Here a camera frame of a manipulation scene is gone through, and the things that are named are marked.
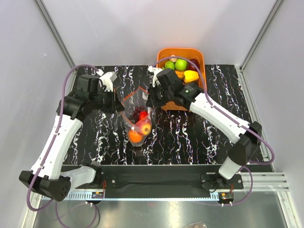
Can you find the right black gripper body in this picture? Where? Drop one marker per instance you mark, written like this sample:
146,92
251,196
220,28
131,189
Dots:
158,95

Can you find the green apple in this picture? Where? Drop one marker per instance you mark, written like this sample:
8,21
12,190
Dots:
181,64

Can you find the yellow bell pepper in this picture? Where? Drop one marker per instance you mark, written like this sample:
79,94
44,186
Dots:
190,76

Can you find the red orange mango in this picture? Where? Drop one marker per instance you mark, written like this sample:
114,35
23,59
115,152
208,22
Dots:
142,115

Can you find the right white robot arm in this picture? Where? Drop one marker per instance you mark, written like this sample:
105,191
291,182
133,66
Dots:
244,136

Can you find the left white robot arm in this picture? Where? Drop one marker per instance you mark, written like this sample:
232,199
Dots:
46,177

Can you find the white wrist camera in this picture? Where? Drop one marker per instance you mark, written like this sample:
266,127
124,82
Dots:
155,71
106,79

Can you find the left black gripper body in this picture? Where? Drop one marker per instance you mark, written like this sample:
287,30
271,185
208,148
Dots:
105,100

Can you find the orange tangerine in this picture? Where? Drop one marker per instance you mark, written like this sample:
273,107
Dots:
135,137

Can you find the purple grape bunch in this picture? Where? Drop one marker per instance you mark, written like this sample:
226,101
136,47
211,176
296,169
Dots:
136,112

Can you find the orange plastic basket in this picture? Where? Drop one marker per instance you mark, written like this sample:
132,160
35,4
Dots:
186,54

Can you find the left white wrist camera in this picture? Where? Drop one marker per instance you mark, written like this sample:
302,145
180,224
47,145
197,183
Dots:
106,79

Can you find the beige garlic bulb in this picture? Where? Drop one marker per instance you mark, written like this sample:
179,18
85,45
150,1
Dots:
173,58

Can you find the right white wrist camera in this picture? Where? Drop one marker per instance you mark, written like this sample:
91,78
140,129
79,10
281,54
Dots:
155,71

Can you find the small orange fruit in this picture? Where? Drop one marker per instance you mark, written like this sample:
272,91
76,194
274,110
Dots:
180,74

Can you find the peach front fruit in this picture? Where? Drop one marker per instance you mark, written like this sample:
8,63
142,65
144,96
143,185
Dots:
143,128

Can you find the grey slotted cable duct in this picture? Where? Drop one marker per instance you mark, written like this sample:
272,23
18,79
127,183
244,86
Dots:
139,195

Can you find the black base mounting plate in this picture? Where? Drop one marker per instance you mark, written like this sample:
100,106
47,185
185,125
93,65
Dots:
207,176

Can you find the clear orange zip bag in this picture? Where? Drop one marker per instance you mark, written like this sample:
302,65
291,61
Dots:
138,98

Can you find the dark red pomegranate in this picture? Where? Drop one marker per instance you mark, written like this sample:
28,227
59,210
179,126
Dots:
196,62

